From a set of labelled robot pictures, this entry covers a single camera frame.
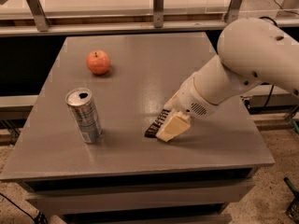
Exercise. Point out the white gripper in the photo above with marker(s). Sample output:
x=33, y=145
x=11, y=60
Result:
x=191, y=99

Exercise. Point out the black rxbar chocolate wrapper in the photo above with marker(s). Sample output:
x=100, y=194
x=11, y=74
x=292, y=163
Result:
x=157, y=124

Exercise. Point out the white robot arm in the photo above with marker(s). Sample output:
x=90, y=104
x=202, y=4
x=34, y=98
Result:
x=250, y=52

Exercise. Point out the red apple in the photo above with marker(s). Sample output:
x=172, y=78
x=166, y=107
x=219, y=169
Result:
x=98, y=62

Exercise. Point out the grey drawer cabinet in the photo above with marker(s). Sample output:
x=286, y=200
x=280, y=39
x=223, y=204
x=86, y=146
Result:
x=128, y=178

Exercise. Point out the silver drink can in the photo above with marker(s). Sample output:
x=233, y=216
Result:
x=81, y=105

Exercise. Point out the dark tool bottom right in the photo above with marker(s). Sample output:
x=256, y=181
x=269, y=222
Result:
x=293, y=209

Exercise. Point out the right metal bracket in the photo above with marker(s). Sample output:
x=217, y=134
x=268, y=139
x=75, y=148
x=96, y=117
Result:
x=233, y=11

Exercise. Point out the left metal bracket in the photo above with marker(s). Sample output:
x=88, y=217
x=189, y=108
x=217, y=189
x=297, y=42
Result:
x=41, y=21

